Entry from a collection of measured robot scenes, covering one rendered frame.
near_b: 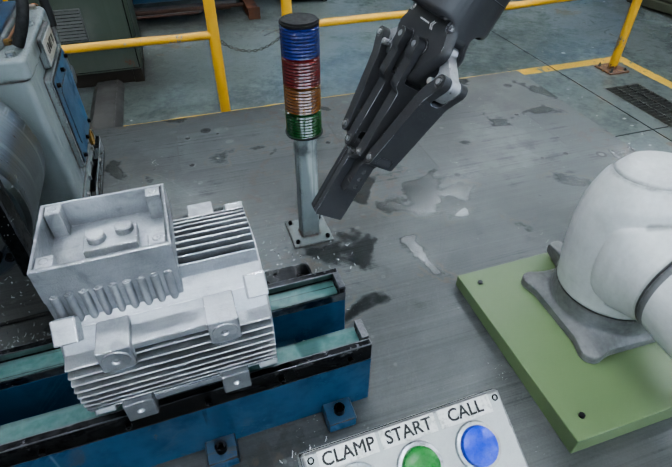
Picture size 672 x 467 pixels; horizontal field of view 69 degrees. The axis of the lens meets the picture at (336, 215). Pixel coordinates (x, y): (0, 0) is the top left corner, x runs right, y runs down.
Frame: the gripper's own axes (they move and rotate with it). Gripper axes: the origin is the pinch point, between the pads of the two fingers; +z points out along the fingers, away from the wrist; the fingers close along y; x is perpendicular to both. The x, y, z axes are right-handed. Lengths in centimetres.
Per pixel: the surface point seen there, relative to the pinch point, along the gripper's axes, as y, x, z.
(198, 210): -14.1, -6.8, 16.0
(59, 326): 0.9, -19.2, 21.8
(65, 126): -56, -22, 33
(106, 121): -254, 1, 129
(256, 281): 0.7, -3.4, 12.9
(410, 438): 19.5, 4.6, 9.8
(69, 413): -1.7, -14.9, 38.9
